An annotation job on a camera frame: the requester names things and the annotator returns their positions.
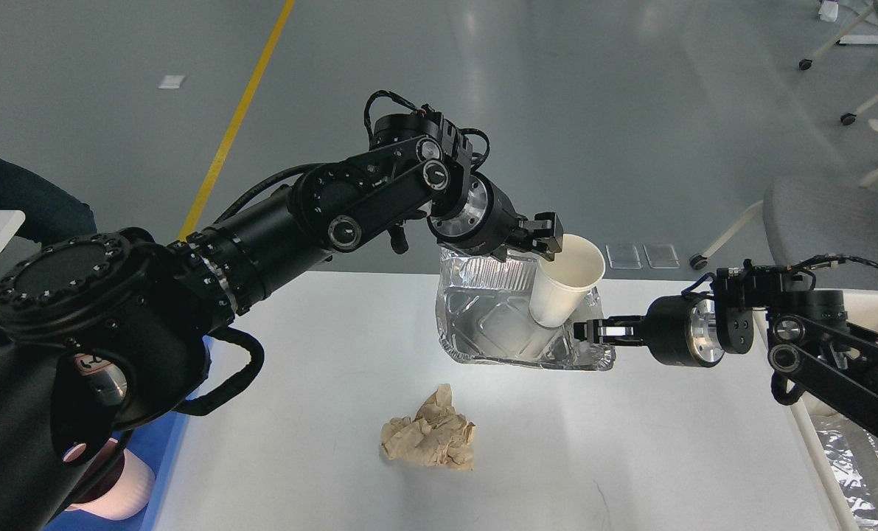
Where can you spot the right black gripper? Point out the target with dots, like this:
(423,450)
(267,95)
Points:
(685,331)

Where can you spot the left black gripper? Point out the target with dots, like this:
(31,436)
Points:
(488,225)

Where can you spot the white paper cup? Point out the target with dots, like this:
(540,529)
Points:
(560,285)

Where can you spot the aluminium foil tray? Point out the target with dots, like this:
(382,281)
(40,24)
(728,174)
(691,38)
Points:
(483,317)

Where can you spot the brown paper napkin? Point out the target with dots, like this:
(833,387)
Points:
(436,437)

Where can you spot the pink ribbed mug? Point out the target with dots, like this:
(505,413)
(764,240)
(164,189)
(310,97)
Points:
(122,492)

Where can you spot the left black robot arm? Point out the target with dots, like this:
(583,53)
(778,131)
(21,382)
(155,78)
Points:
(109,332)

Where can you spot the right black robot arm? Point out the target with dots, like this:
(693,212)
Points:
(812,346)

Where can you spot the clear floor plate left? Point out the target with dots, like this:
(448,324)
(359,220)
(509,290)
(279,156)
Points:
(623,257)

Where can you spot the clear floor plate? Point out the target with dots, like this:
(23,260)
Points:
(623,257)
(661,256)

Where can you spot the clear floor plate right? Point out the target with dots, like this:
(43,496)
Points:
(661,256)

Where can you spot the grey office chair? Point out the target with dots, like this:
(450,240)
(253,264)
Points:
(804,217)

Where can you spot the foil tray in bin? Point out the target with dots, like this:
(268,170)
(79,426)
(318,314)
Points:
(852,457)

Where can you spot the white floor plate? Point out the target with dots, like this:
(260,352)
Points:
(172,81)

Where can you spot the blue plastic tray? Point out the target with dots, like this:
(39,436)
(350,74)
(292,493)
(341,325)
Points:
(157,444)

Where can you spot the seated person in jeans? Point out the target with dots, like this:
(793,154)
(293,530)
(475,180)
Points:
(51,215)

